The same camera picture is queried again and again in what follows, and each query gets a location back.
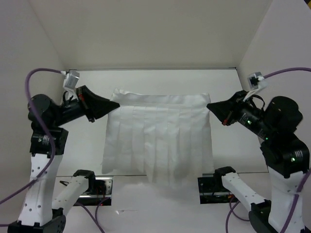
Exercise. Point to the white pleated skirt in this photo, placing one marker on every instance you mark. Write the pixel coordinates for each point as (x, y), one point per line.
(165, 137)

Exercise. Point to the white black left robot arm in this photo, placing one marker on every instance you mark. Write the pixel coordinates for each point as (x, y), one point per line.
(41, 212)

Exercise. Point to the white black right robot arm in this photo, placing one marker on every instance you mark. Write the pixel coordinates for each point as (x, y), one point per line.
(286, 156)

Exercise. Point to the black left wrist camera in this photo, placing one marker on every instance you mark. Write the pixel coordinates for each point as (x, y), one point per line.
(70, 81)

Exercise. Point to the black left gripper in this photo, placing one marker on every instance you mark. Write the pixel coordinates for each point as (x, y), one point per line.
(93, 105)

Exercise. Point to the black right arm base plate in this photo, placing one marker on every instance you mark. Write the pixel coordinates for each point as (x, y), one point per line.
(213, 193)

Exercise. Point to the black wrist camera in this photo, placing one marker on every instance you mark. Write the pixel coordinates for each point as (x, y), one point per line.
(70, 81)
(257, 83)

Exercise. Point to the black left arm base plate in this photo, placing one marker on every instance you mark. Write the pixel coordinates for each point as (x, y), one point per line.
(102, 189)

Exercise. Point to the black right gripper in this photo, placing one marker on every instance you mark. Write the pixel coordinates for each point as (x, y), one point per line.
(226, 109)

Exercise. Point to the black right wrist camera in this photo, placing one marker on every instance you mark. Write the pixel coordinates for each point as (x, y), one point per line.
(257, 83)

